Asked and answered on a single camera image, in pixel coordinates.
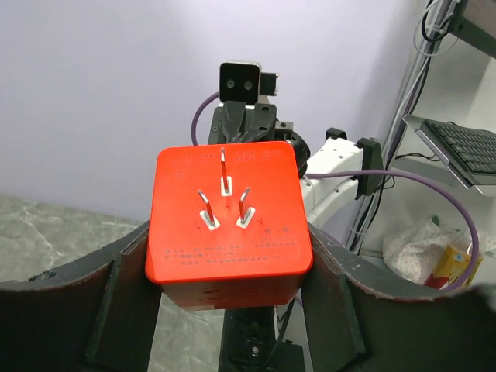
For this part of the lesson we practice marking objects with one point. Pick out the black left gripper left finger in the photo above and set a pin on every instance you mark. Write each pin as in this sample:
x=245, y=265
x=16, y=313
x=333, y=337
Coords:
x=97, y=313

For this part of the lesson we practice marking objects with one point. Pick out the red cube socket adapter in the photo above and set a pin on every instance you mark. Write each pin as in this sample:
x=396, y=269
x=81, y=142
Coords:
x=228, y=227

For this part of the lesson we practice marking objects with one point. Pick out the yellow carton box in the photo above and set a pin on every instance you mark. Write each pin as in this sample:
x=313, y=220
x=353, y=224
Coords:
x=451, y=264

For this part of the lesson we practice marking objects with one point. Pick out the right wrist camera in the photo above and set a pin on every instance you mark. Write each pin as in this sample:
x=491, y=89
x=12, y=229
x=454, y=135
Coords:
x=245, y=81

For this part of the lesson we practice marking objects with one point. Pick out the black keyboard on shelf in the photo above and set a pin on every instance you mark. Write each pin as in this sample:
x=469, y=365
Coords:
x=472, y=149

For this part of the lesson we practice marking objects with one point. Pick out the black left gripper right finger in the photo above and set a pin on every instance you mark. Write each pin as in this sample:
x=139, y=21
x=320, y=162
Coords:
x=359, y=317

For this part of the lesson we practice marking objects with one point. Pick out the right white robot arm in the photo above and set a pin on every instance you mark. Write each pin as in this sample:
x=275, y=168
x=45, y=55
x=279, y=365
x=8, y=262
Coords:
x=337, y=174

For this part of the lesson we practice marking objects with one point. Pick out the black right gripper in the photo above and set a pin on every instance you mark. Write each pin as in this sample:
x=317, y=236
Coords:
x=255, y=124

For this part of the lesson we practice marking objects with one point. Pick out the white patterned plastic bag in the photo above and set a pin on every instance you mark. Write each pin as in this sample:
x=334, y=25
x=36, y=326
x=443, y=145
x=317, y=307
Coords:
x=413, y=252

